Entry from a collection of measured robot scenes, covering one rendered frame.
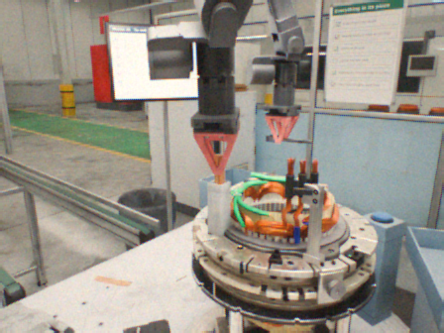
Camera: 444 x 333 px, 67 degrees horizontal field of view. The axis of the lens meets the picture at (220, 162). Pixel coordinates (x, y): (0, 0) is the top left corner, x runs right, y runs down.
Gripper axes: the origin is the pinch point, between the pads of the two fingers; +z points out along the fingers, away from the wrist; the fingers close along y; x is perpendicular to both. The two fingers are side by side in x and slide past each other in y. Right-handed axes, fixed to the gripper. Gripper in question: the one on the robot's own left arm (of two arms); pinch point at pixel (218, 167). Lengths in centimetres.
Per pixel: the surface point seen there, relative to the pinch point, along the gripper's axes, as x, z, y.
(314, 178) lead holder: 14.2, -1.1, 7.1
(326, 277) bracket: 15.9, 11.5, 11.5
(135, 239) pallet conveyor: -43, 53, -62
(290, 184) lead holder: 10.9, -0.8, 8.6
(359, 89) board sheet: 81, 13, -223
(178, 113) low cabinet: -69, 36, -253
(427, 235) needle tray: 39.2, 17.0, -10.6
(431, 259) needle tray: 38.4, 19.5, -6.2
